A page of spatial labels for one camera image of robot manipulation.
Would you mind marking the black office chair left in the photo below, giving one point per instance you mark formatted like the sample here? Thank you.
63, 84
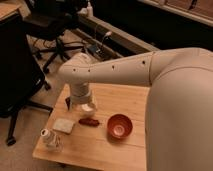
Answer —
20, 74

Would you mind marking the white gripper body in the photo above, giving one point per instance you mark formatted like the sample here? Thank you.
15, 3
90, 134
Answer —
80, 93

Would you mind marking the wooden table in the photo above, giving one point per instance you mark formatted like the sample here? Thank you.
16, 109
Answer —
92, 147

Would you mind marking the white paper cup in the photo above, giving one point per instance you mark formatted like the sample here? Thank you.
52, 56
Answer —
88, 108

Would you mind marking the red bowl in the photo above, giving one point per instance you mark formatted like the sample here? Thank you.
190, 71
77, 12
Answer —
119, 126

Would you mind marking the black office chair rear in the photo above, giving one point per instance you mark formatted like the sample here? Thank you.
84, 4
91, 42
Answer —
48, 20

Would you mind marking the white spray bottle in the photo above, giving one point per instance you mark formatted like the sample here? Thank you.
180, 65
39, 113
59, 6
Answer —
89, 9

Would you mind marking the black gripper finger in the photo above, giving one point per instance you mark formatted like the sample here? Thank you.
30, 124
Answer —
68, 102

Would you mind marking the black office chair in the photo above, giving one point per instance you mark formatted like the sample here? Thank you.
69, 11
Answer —
20, 74
48, 20

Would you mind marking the clear plastic bottle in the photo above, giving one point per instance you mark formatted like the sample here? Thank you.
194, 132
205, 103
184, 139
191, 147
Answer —
51, 140

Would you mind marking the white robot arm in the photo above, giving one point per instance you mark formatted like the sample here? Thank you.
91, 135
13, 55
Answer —
179, 108

